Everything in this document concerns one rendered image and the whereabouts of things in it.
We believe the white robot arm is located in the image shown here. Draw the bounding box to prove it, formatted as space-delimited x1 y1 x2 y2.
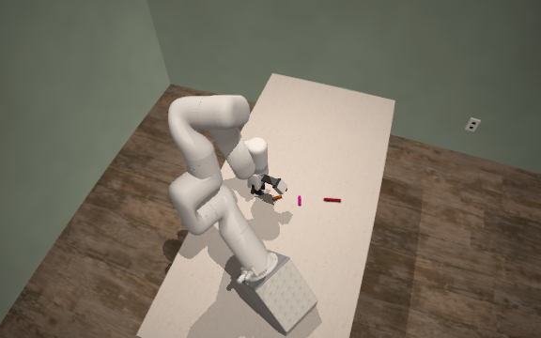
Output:
168 95 278 284

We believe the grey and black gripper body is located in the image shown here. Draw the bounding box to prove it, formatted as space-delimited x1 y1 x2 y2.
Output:
247 166 269 191

